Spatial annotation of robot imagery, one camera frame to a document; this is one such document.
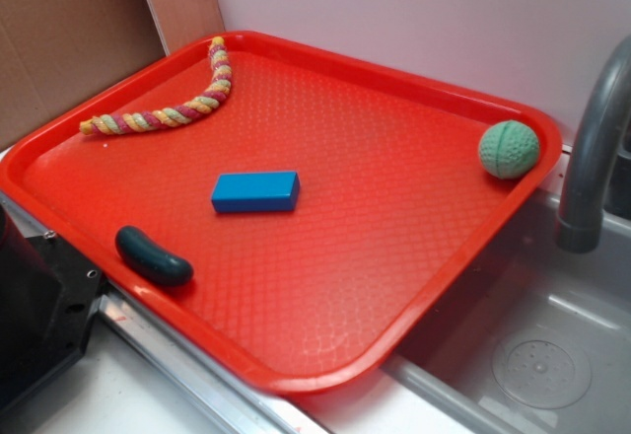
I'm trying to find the red plastic tray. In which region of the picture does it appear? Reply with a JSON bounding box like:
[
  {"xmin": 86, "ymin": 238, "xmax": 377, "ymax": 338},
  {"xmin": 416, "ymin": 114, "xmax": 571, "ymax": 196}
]
[{"xmin": 1, "ymin": 33, "xmax": 562, "ymax": 395}]

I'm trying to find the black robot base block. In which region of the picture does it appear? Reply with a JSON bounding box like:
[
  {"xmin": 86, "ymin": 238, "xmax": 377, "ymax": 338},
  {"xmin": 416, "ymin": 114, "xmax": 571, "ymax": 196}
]
[{"xmin": 1, "ymin": 209, "xmax": 105, "ymax": 414}]

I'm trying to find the blue rectangular block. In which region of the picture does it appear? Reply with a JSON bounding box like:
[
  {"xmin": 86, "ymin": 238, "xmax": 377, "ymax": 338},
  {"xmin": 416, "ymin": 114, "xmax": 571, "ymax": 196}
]
[{"xmin": 211, "ymin": 171, "xmax": 301, "ymax": 213}]

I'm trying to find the green textured ball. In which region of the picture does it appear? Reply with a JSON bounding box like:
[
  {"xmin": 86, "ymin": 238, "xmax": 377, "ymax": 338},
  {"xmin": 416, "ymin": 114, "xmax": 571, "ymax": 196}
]
[{"xmin": 478, "ymin": 120, "xmax": 540, "ymax": 180}]

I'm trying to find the grey toy faucet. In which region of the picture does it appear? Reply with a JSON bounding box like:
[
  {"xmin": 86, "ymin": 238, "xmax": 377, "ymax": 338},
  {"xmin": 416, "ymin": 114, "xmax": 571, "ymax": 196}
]
[{"xmin": 555, "ymin": 37, "xmax": 630, "ymax": 253}]

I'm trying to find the brown cardboard panel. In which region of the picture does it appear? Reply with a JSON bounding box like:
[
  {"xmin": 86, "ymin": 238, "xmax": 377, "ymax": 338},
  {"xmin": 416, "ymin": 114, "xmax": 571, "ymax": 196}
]
[{"xmin": 1, "ymin": 0, "xmax": 224, "ymax": 149}]

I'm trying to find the dark green toy cucumber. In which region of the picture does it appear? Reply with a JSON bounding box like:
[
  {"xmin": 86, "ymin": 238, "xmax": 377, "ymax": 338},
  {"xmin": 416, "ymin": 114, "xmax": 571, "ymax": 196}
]
[{"xmin": 114, "ymin": 226, "xmax": 194, "ymax": 287}]

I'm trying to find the multicolored twisted rope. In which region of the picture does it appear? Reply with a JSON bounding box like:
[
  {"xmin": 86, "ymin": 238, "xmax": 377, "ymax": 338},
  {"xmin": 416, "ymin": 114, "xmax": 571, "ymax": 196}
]
[{"xmin": 79, "ymin": 36, "xmax": 234, "ymax": 136}]

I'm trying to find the grey toy sink basin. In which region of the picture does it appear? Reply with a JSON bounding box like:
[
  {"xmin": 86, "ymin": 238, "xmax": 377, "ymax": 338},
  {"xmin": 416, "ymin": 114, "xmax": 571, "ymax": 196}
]
[{"xmin": 300, "ymin": 145, "xmax": 631, "ymax": 434}]

